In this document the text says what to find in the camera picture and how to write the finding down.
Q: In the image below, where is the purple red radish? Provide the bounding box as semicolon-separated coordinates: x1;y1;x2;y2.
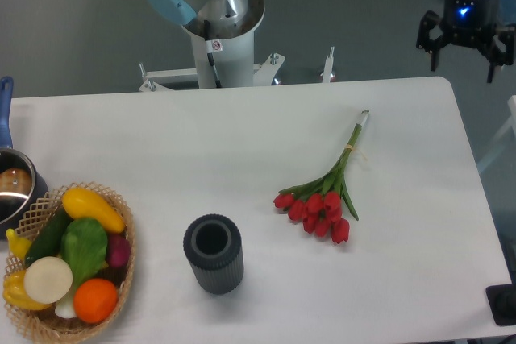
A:
106;234;131;268

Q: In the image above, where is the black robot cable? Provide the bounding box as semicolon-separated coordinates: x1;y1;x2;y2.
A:
202;19;223;89

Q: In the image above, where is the orange fruit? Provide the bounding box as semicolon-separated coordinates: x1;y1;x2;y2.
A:
73;278;118;324

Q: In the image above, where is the black device at edge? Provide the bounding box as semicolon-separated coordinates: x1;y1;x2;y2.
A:
485;284;515;326

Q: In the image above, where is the green lettuce leaf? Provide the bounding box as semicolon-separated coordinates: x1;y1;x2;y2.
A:
60;218;108;290

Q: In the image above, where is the dark grey ribbed vase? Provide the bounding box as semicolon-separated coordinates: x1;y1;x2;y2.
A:
183;213;244;295

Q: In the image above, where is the woven wicker basket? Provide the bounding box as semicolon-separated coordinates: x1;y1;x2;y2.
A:
4;182;136;343

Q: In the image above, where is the white round onion slice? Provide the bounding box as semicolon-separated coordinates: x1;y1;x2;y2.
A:
23;256;73;304

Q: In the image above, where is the blue handled saucepan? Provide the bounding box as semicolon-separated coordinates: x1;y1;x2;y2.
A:
1;76;48;240

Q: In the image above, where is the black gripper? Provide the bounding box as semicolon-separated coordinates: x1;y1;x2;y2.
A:
416;0;515;83

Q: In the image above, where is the dark green cucumber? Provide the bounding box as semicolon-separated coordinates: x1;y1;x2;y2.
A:
24;208;72;267

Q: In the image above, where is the white frame at right edge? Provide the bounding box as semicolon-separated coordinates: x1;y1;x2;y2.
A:
476;95;515;174

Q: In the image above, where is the yellow squash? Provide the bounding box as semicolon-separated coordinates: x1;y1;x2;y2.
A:
61;187;126;234

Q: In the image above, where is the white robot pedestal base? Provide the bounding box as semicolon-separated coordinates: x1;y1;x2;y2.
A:
138;17;337;93

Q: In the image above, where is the yellow bell pepper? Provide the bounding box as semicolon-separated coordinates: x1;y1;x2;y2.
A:
2;270;52;311

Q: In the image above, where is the red tulip bouquet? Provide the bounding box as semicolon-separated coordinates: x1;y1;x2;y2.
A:
273;110;369;244

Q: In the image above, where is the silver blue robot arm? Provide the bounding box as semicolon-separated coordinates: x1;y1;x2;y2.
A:
147;0;515;89

